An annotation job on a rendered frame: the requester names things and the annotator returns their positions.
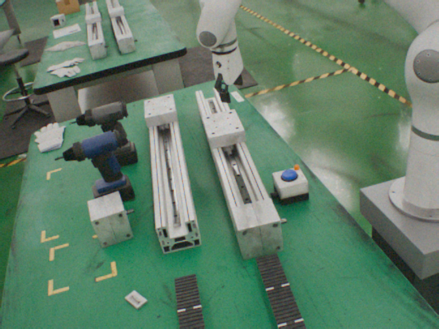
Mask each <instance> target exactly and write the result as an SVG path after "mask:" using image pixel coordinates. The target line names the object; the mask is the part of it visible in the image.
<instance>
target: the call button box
mask: <svg viewBox="0 0 439 329"><path fill-rule="evenodd" d="M289 170H294V168H292V169H289ZM284 171H285V170H283V171H280V172H275V173H272V179H273V184H274V191H275V192H273V193H270V195H271V198H272V199H274V198H278V200H279V201H280V204H281V205H282V206H283V205H286V204H292V203H295V202H300V201H303V200H308V199H309V193H308V181H307V180H306V178H305V177H304V174H303V173H302V171H301V169H299V170H295V171H296V173H297V177H296V178H294V179H292V180H285V179H283V177H282V172H284Z"/></svg>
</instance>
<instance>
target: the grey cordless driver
mask: <svg viewBox="0 0 439 329"><path fill-rule="evenodd" d="M128 115H129V113H128V109H127V105H126V103H125V102H124V101H122V102H121V103H120V102H119V101H118V102H114V103H111V104H106V105H103V106H98V107H96V108H93V110H92V109H90V110H85V112H84V113H83V114H82V115H80V116H78V117H76V121H74V122H70V123H69V125H71V124H73V123H77V125H78V126H88V127H93V126H96V124H97V125H101V129H102V131H103V132H104V133H105V132H107V131H111V132H114V130H116V131H118V132H119V135H120V138H121V141H122V145H123V146H122V148H117V150H116V151H113V152H111V153H113V154H114V155H115V157H116V159H117V161H118V163H119V165H120V166H126V165H130V164H133V163H137V162H138V156H137V150H136V147H135V143H134V142H131V141H130V139H127V133H126V131H125V129H124V128H123V125H122V123H121V122H120V121H118V120H121V119H123V117H125V118H127V116H128Z"/></svg>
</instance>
